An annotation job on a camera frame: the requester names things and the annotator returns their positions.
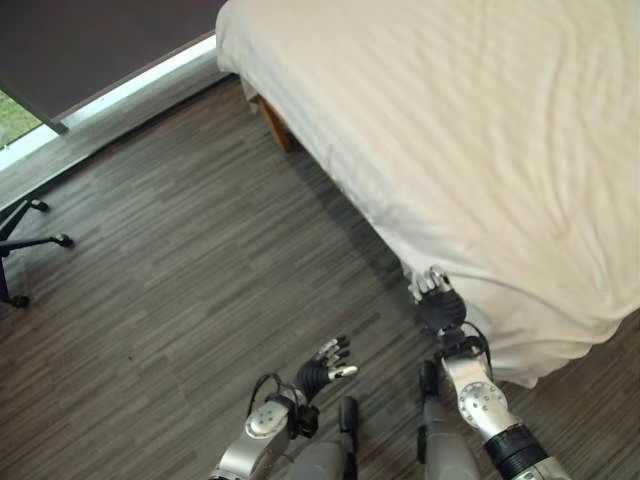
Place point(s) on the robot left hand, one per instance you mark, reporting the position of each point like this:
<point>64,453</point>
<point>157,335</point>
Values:
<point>314,372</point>

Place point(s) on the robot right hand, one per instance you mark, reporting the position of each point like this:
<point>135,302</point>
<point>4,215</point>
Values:
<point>440,305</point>

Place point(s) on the white striped bed sheet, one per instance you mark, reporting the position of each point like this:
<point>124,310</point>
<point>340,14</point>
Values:
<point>450,150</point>

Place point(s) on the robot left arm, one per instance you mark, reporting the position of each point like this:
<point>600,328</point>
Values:
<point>262,430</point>

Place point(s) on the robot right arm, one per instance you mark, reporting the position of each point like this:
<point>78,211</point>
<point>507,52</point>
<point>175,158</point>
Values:
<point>492,405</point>

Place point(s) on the robot left leg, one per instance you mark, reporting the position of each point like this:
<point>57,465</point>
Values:
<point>332,450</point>

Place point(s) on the robot leg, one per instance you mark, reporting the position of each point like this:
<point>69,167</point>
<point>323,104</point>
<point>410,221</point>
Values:
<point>332,450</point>
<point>442,430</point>

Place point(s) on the robot right leg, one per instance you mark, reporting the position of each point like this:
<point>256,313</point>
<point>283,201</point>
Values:
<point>442,430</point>

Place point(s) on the black office chair base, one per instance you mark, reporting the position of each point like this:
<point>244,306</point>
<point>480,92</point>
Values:
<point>22,240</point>

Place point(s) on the white window sill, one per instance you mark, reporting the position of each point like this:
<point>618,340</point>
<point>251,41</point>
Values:
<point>95,107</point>

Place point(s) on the dark roller window blind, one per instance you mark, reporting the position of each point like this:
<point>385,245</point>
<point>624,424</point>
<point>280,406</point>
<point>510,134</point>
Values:
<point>75,50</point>

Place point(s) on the wooden bed frame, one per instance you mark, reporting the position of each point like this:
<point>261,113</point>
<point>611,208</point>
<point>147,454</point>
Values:
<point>274,120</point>

